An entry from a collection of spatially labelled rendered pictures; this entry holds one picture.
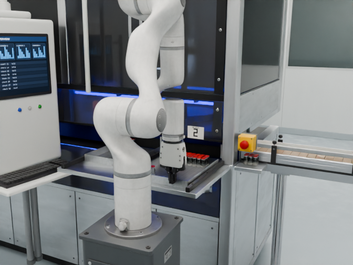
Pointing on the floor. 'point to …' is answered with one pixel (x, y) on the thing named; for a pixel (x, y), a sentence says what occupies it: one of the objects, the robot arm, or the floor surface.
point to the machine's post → (230, 128)
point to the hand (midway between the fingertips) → (172, 177)
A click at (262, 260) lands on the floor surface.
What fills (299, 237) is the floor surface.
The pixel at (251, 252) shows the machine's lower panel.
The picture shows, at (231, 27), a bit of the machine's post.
